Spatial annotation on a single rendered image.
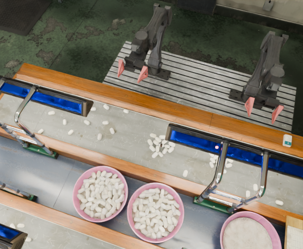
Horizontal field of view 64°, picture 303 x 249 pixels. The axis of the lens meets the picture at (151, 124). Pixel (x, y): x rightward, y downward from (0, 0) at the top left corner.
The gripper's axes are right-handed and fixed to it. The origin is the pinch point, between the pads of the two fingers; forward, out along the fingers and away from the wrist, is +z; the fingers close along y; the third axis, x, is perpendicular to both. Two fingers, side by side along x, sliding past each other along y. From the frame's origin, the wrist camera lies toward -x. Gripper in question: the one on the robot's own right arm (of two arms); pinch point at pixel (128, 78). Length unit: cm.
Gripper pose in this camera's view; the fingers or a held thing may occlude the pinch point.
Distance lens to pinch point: 113.4
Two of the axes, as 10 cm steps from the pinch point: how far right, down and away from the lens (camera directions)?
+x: 0.1, 4.4, 9.0
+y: 9.4, 3.1, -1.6
